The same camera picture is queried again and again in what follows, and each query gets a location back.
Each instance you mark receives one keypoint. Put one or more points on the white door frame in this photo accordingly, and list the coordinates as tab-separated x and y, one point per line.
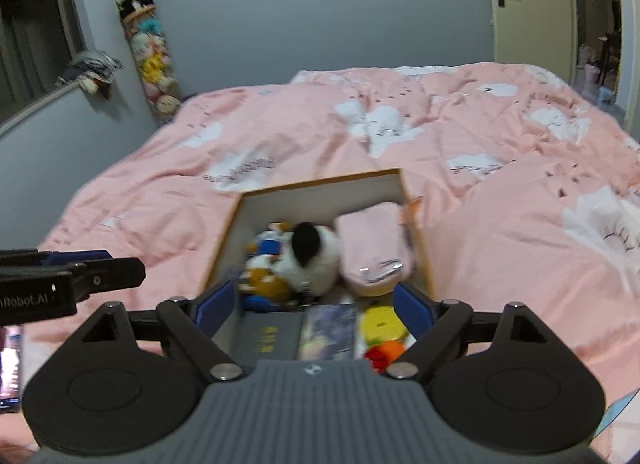
625	19

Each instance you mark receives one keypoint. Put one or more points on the pink pouch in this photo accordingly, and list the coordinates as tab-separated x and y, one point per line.
370	239

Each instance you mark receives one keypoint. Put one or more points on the red orange toy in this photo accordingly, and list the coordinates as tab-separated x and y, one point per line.
382	356

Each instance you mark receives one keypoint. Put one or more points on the illustrated book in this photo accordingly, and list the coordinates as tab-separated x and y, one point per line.
327	334

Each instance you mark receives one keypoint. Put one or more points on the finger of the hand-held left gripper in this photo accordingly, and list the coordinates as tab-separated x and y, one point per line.
110	274
75	257

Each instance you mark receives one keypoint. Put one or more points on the light blue stool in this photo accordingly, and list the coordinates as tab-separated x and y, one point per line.
604	95

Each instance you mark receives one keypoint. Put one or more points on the orange cardboard box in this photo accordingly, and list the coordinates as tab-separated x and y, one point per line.
320	199

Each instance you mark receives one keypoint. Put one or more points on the dark window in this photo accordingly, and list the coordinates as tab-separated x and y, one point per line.
30	19

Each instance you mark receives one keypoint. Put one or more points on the cream door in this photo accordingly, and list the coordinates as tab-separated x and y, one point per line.
535	9

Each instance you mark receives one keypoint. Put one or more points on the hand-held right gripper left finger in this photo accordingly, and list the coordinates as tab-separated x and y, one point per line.
215	309

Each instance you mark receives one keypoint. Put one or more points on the dark grey box gold print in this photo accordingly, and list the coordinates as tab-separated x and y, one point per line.
270	339

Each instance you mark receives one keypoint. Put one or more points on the grey crumpled clothes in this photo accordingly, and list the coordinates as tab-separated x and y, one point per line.
92	69

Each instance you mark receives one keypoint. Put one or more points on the bright screen device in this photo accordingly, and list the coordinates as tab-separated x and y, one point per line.
11	369

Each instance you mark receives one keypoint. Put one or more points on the hanging plush toy holder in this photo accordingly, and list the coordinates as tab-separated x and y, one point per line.
152	69

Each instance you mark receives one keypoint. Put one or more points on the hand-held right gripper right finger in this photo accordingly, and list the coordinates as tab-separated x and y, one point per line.
412	306

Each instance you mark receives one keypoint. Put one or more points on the pink cloud print blanket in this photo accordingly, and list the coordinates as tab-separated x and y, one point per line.
500	184

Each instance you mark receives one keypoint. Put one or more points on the white plush dog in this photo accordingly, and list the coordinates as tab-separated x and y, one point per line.
325	264

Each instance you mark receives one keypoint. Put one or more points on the brown plush toy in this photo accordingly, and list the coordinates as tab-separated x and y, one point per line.
265	284

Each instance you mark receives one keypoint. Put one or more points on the yellow round toy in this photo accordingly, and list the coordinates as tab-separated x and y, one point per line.
382	324

